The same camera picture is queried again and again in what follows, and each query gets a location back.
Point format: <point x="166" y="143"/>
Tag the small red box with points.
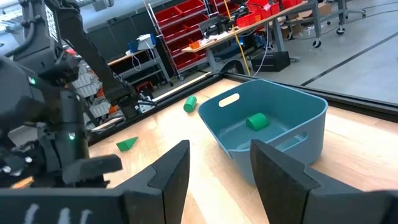
<point x="145" y="86"/>

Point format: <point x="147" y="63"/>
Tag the black floor box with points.
<point x="270" y="61"/>

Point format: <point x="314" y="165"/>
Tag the green half-round block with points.
<point x="257" y="122"/>

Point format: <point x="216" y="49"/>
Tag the green cylinder block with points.
<point x="190" y="104"/>

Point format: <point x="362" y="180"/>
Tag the green triangular block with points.
<point x="126" y="145"/>

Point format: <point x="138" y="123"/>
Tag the small orange bin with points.
<point x="195" y="45"/>

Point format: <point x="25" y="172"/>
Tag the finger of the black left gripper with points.
<point x="93" y="168"/>

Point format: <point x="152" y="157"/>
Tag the wood top workbench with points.
<point x="278" y="37"/>

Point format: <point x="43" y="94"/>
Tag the black cabinet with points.
<point x="118" y="37"/>

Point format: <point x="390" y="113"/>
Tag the red storage bin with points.
<point x="186" y="61"/>
<point x="168" y="15"/>
<point x="259" y="7"/>
<point x="191" y="7"/>
<point x="247" y="20"/>
<point x="174" y="31"/>

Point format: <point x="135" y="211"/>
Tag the teal plastic bin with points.
<point x="280" y="102"/>

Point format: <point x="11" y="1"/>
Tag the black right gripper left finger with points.
<point x="168" y="186"/>

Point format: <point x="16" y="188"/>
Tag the black arched bracket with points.
<point x="233" y="62"/>

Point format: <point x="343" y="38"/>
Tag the grey metal cart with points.
<point x="146" y="63"/>

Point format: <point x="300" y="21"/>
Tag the blue and white box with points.
<point x="141" y="43"/>

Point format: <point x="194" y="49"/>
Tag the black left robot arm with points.
<point x="81" y="37"/>

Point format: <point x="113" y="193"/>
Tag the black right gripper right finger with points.
<point x="286" y="193"/>

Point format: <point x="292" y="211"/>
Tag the cardboard box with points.
<point x="323" y="9"/>

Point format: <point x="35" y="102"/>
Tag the black benchtop machine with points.
<point x="217" y="25"/>

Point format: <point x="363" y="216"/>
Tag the grey wheeled stand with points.
<point x="342" y="12"/>

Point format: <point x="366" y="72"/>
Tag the metal rack for bins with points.
<point x="183" y="31"/>

